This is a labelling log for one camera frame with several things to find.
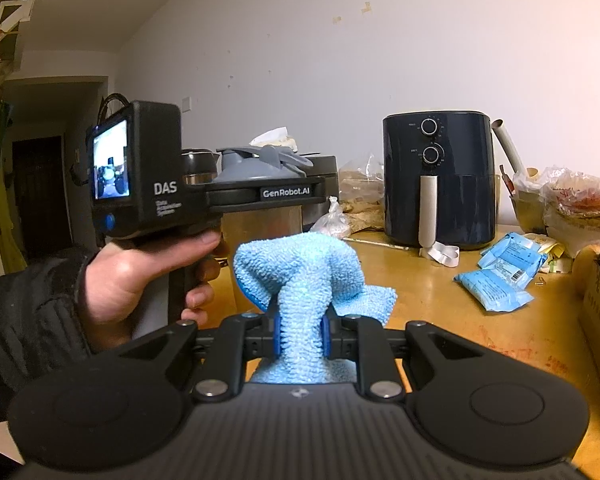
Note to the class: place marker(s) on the silver rice cooker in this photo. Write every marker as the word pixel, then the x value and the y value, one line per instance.
pixel 325 170

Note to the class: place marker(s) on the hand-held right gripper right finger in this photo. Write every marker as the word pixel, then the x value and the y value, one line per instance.
pixel 326 335

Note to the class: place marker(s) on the hanging paper decoration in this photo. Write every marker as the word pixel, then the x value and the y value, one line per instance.
pixel 7 12

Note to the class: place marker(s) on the dark wooden door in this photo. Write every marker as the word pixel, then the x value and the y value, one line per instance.
pixel 40 195

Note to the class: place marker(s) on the person's left hand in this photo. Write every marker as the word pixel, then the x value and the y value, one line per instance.
pixel 125 295

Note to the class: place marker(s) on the dark blue air fryer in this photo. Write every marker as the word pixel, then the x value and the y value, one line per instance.
pixel 460 200

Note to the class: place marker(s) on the clear shaker bottle grey lid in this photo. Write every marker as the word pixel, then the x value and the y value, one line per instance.
pixel 260 165

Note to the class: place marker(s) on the plastic bag with brown contents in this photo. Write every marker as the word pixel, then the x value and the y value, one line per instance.
pixel 362 195

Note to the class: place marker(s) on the small bag of white grains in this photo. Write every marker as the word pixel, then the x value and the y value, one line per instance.
pixel 332 225

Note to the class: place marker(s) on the blue snack packet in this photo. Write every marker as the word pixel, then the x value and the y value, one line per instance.
pixel 517 242
pixel 495 290
pixel 520 265

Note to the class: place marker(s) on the white tube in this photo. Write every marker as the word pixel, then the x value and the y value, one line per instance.
pixel 510 147

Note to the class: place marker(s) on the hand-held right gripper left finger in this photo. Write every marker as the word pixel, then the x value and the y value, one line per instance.
pixel 277 335

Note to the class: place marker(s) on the white wall switch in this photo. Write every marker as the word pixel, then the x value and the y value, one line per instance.
pixel 187 103

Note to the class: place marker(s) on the tissue box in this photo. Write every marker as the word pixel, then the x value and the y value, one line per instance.
pixel 275 139

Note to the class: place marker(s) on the yellow fruit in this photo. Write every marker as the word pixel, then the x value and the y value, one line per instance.
pixel 587 262

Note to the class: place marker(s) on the steel electric kettle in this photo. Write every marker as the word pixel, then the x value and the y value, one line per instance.
pixel 197 165

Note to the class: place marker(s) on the person's left forearm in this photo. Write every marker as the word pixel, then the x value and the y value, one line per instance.
pixel 30 320

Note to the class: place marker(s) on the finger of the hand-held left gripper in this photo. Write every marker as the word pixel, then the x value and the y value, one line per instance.
pixel 300 183

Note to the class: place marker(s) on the clear plastic bag with food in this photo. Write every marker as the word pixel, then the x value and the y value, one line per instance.
pixel 580 205

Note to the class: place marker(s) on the light blue microfibre cloth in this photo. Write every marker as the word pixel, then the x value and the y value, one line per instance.
pixel 300 270

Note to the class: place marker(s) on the yellow packet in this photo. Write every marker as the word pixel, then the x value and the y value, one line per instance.
pixel 552 255

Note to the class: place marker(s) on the green hanging cloth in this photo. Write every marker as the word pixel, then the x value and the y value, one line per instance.
pixel 2 185

